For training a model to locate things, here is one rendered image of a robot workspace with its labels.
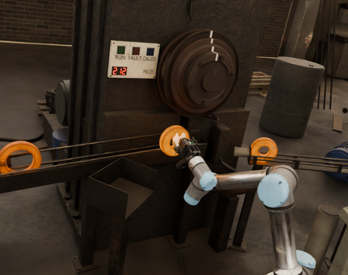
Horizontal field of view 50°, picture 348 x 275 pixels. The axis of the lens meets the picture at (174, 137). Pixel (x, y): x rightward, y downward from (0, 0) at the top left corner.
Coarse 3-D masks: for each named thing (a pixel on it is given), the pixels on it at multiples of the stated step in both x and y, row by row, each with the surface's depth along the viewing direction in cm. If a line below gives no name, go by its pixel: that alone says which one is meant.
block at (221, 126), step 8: (216, 128) 224; (224, 128) 223; (216, 136) 225; (224, 136) 223; (208, 144) 233; (216, 144) 225; (224, 144) 226; (208, 152) 233; (216, 152) 226; (224, 152) 228; (208, 160) 233; (216, 160) 228
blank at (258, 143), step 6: (264, 138) 223; (252, 144) 226; (258, 144) 223; (264, 144) 223; (270, 144) 222; (252, 150) 225; (258, 150) 224; (270, 150) 224; (276, 150) 223; (270, 156) 225; (264, 162) 227
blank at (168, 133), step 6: (174, 126) 185; (180, 126) 187; (168, 132) 182; (174, 132) 184; (180, 132) 186; (186, 132) 188; (162, 138) 183; (168, 138) 184; (186, 138) 189; (162, 144) 183; (168, 144) 185; (162, 150) 187; (168, 150) 187; (174, 150) 188
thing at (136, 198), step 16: (128, 160) 184; (96, 176) 168; (112, 176) 182; (128, 176) 187; (144, 176) 182; (96, 192) 164; (112, 192) 159; (128, 192) 179; (144, 192) 180; (112, 208) 162; (128, 208) 168; (128, 224) 184; (112, 240) 185; (112, 256) 189; (112, 272) 192
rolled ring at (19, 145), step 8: (8, 144) 168; (16, 144) 168; (24, 144) 169; (32, 144) 173; (0, 152) 167; (8, 152) 167; (32, 152) 173; (0, 160) 167; (40, 160) 176; (0, 168) 168; (8, 168) 172; (32, 168) 176
